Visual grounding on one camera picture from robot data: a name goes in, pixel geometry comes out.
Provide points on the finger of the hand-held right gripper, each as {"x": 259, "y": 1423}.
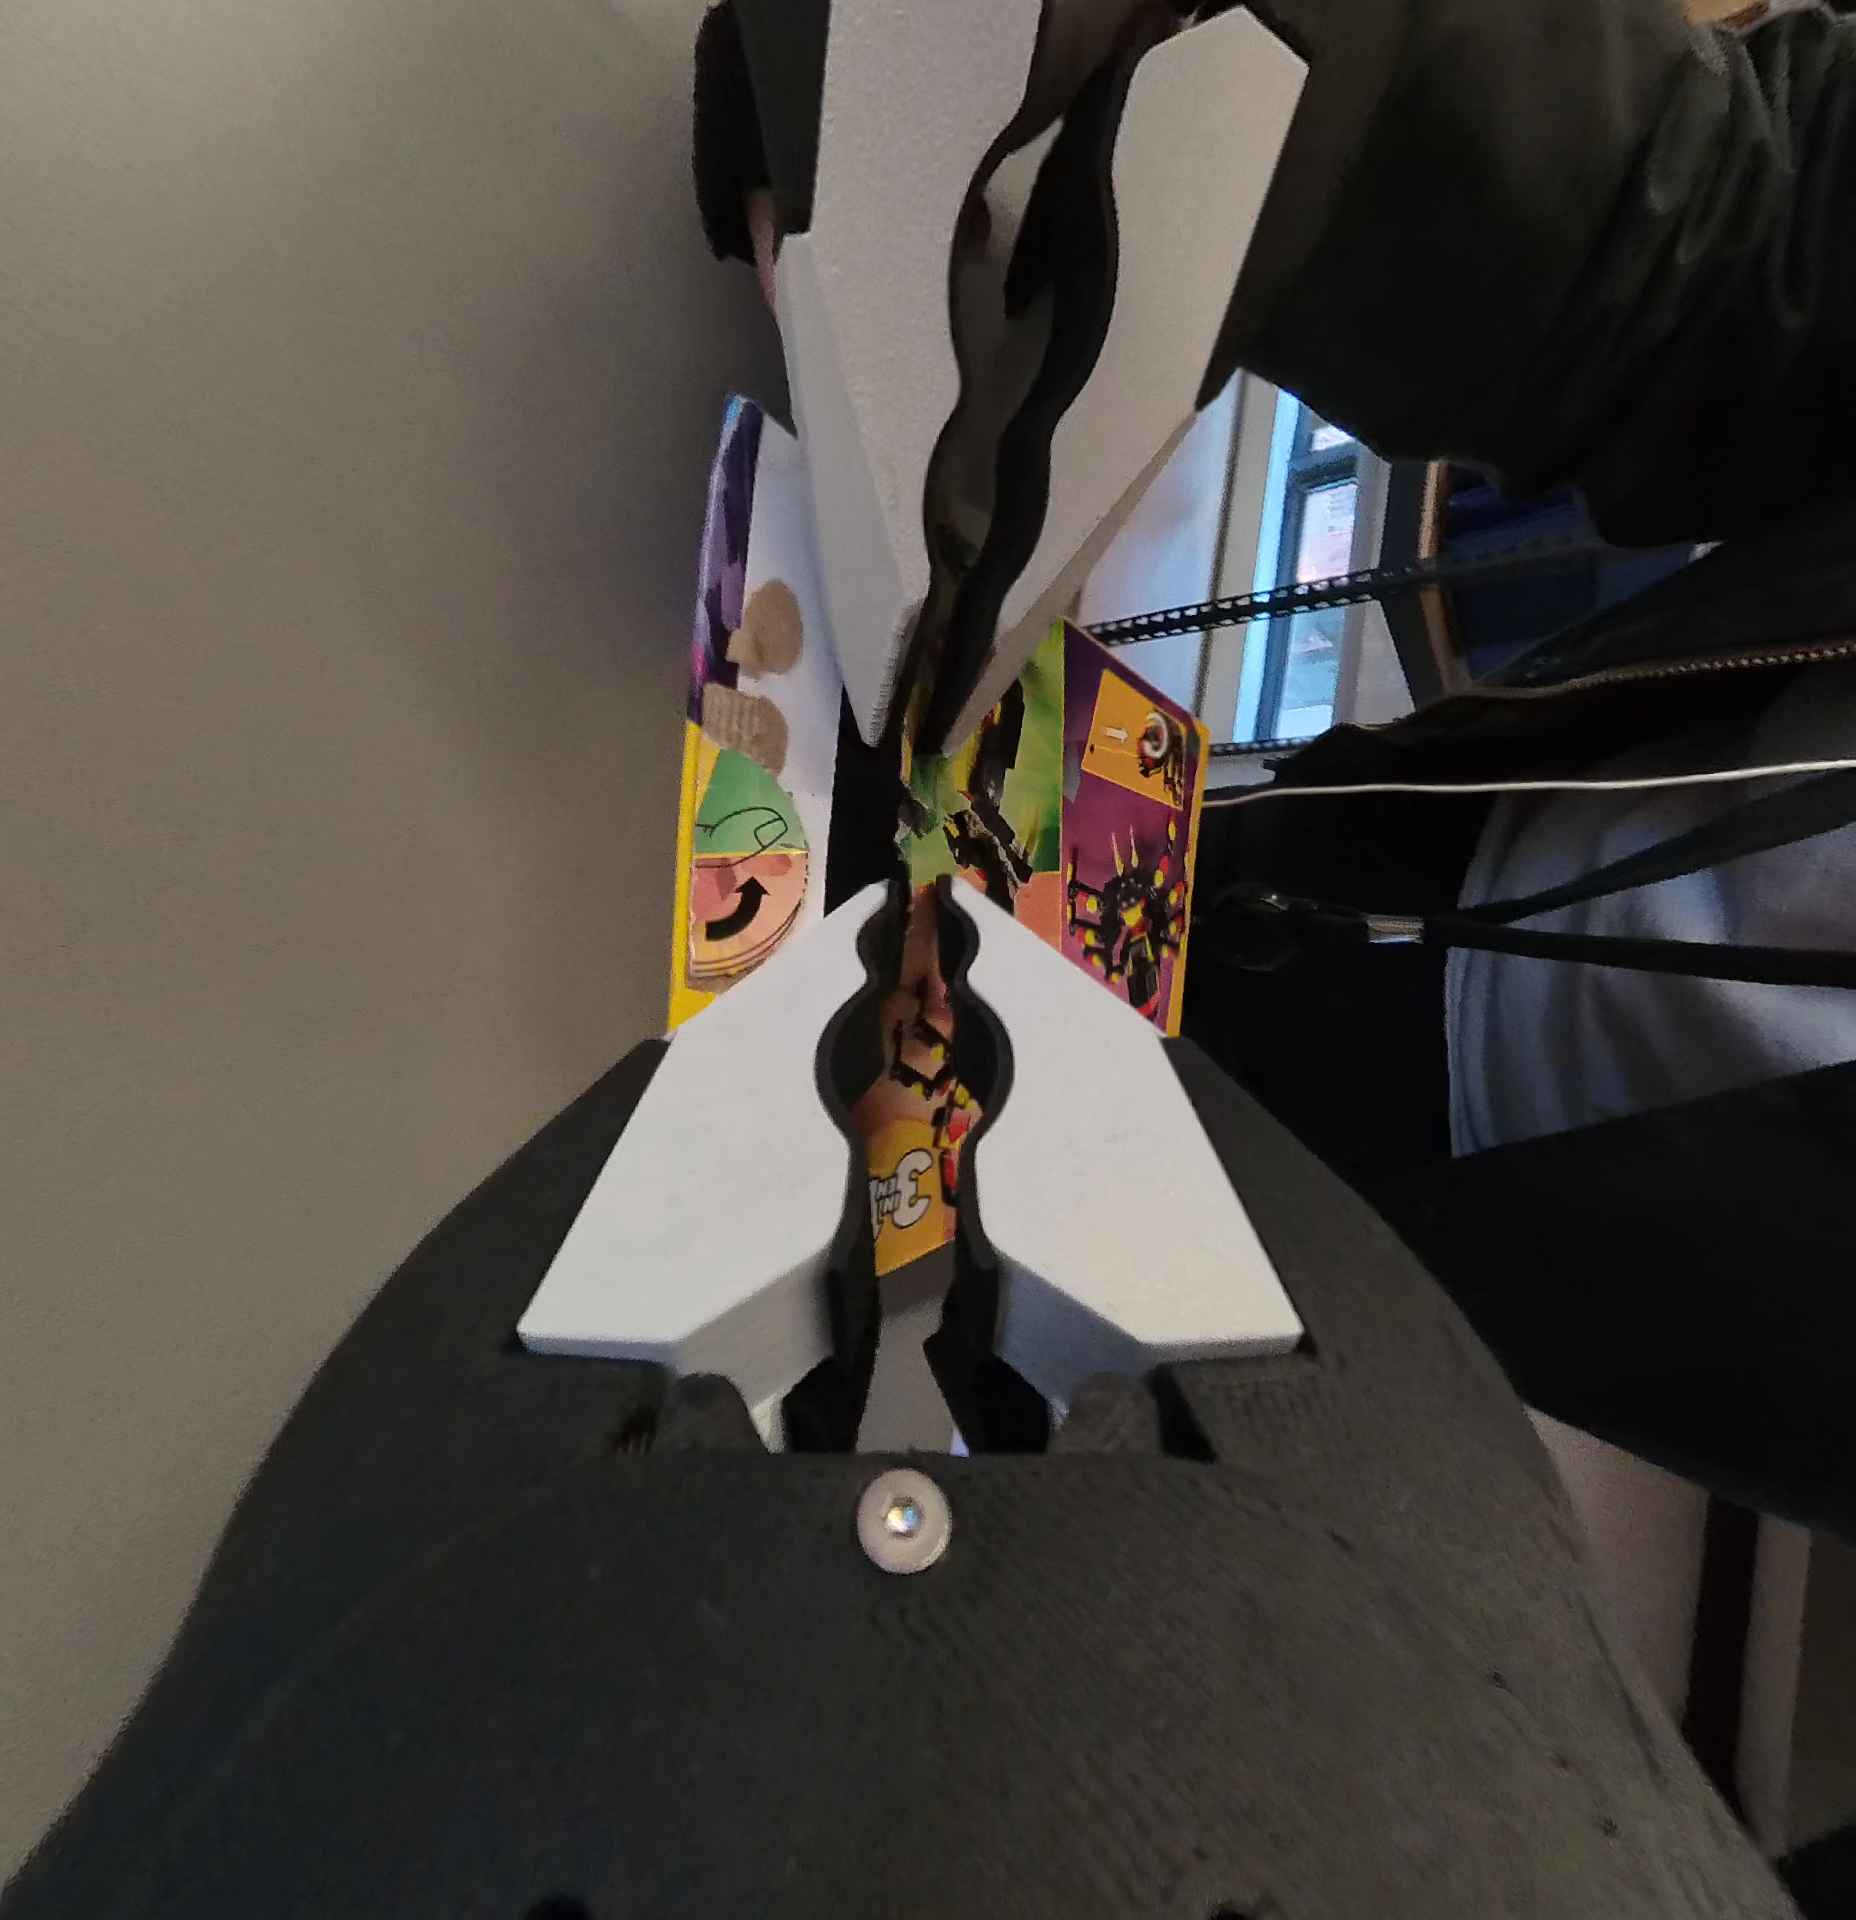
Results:
{"x": 882, "y": 225}
{"x": 1183, "y": 225}

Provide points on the person's dark jacket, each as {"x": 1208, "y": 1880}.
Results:
{"x": 1618, "y": 1275}

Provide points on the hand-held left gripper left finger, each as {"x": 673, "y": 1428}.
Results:
{"x": 689, "y": 1200}

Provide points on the person's right hand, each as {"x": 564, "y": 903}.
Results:
{"x": 767, "y": 248}

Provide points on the person's white shirt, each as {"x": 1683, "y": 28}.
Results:
{"x": 1589, "y": 1034}

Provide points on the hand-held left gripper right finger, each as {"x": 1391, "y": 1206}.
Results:
{"x": 1139, "y": 1200}

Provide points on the person's right forearm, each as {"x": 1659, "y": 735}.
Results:
{"x": 1769, "y": 225}

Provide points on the yellow spider-print toy box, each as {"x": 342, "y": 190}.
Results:
{"x": 1122, "y": 840}

